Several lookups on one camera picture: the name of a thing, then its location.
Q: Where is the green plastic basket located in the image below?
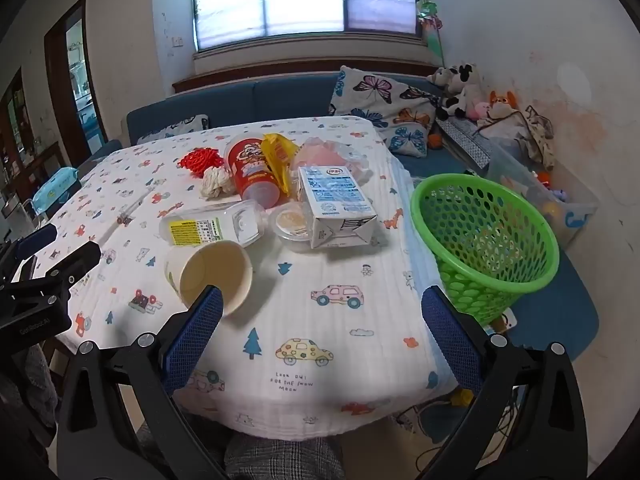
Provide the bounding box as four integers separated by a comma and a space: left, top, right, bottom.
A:
410, 173, 561, 328

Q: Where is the blue wet wipes pack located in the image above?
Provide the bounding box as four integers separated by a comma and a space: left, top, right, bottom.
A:
34, 167, 81, 209

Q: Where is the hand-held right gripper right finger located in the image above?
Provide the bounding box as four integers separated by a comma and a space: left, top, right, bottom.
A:
421, 285, 588, 480

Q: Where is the wooden shelf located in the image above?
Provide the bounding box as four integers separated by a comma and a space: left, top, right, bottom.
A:
0, 67, 66, 211

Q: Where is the grey plush toy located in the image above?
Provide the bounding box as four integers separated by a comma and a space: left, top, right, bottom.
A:
427, 66, 456, 88

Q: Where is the brown door frame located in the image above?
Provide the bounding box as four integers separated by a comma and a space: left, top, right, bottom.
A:
44, 0, 108, 166

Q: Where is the white printed blanket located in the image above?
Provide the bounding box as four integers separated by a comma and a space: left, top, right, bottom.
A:
37, 116, 463, 443

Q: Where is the white netting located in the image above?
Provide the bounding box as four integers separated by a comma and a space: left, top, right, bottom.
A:
201, 165, 236, 198

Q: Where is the orange fox plush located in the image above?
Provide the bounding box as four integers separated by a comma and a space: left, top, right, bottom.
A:
487, 91, 517, 118

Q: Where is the small clear pudding cup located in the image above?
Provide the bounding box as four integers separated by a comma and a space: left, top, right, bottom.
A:
270, 204, 316, 253

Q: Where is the red mesh net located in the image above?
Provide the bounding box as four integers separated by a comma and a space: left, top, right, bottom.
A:
179, 146, 226, 178

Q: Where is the grey knitted item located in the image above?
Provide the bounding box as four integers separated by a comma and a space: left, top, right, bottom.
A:
137, 417, 346, 480

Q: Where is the large butterfly print pillow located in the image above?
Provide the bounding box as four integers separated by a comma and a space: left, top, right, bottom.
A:
328, 65, 443, 157

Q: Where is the yellow snack bag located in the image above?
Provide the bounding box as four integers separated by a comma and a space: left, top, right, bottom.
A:
261, 132, 301, 196

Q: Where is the pink plastic bag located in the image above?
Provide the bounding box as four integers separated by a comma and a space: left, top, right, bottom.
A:
290, 137, 373, 186

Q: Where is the paper cup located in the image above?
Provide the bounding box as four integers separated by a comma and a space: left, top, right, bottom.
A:
165, 240, 253, 317

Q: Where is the window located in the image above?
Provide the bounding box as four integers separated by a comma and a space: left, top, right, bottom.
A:
191, 0, 423, 53

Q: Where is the brown wooden window ledge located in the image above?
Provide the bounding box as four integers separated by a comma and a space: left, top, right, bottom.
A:
172, 62, 441, 93

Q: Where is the colourful pinwheel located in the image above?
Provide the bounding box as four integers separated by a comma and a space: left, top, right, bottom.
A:
416, 0, 446, 68

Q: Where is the blue sofa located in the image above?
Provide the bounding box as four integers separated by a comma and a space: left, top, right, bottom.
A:
75, 71, 601, 363

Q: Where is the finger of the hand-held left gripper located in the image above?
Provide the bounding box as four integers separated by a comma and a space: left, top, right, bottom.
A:
27, 241, 102, 301
15, 223, 58, 261

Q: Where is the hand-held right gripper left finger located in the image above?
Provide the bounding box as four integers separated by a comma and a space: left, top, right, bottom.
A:
56, 285, 226, 480

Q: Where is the clear plastic bottle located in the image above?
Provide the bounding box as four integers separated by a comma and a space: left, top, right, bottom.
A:
159, 199, 266, 247

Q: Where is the red snack canister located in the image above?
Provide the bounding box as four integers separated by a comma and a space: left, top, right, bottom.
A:
223, 132, 283, 209

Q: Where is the beige printed cloth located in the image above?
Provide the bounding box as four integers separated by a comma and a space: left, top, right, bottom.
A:
477, 105, 556, 171

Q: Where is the black and white cow plush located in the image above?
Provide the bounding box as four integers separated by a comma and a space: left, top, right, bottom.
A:
439, 63, 483, 121

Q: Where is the white milk carton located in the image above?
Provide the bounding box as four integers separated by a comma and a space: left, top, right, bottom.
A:
298, 164, 379, 250

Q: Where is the clear plastic storage box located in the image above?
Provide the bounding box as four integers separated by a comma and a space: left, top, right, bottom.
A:
487, 137, 598, 251

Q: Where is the small butterfly print pillow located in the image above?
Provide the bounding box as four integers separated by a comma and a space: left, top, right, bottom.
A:
136, 114, 210, 145

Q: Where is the black and white patterned strip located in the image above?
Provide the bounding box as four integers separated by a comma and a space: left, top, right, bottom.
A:
435, 117, 493, 170

